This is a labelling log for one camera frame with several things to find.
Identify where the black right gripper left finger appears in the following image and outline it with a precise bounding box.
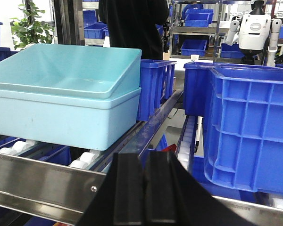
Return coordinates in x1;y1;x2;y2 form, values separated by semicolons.
76;153;143;226

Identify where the white humanoid robot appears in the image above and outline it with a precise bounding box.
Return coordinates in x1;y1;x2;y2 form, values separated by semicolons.
225;0;282;67

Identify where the left white roller track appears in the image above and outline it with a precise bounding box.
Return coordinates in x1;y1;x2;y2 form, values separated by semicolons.
69;149;102;170

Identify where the background metal shelf rack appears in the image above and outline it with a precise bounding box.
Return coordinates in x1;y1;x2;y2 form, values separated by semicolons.
169;0;282;65

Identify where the light blue plastic bin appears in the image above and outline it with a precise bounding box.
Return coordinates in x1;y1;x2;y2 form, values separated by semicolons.
0;89;141;151

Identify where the white roller track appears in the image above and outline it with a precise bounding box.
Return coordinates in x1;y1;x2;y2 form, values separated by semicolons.
175;115;198;174
69;149;102;170

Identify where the person in black clothes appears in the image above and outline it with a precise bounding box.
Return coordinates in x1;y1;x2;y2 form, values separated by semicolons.
99;0;169;60

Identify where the small blue divided crate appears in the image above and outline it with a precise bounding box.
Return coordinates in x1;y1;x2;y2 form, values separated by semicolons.
137;59;176;121

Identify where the dark blue ribbed crate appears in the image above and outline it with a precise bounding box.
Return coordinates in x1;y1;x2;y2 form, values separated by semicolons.
183;62;283;195

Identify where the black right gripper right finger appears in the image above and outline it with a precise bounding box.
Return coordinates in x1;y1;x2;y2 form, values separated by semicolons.
145;152;253;226

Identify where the stainless steel shelf front rail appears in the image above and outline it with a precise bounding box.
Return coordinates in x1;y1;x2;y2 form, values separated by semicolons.
0;153;283;226

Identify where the green potted plant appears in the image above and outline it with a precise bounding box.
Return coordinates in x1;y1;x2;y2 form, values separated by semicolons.
10;0;55;50

